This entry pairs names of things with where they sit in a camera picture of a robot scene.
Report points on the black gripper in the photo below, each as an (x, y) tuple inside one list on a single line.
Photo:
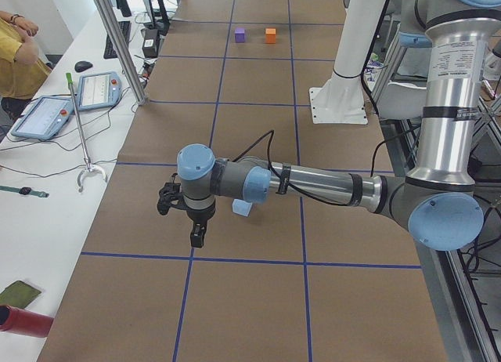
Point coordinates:
[(200, 215)]

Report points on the light blue foam block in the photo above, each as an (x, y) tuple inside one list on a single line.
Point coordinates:
[(241, 207)]

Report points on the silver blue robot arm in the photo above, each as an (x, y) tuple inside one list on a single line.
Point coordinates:
[(434, 201)]

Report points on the purple foam block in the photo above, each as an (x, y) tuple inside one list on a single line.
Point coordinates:
[(240, 35)]

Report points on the orange foam block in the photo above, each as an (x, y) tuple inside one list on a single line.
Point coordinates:
[(270, 35)]

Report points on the metal reacher grabber tool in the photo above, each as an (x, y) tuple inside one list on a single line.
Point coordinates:
[(90, 168)]

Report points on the far blue teach pendant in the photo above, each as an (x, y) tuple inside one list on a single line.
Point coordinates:
[(96, 91)]

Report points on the blue teach pendant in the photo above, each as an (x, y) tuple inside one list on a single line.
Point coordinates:
[(44, 119), (96, 91)]

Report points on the green band smartwatch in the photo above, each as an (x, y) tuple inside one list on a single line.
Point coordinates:
[(25, 191)]

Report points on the near blue teach pendant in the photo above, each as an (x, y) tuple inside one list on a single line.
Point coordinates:
[(44, 119)]

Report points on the black power adapter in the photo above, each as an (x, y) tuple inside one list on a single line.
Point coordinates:
[(151, 41)]

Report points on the red cylinder bottle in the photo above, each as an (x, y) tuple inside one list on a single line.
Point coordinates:
[(23, 322)]

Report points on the black computer mouse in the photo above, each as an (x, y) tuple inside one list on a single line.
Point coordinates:
[(82, 65)]

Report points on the person in yellow shirt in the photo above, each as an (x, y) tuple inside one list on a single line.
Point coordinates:
[(22, 70)]

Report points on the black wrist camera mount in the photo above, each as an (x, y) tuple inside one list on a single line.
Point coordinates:
[(170, 196)]

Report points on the white pedestal column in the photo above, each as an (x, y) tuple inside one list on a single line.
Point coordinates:
[(341, 99)]

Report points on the aluminium frame post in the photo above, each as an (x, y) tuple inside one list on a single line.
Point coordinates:
[(112, 28)]

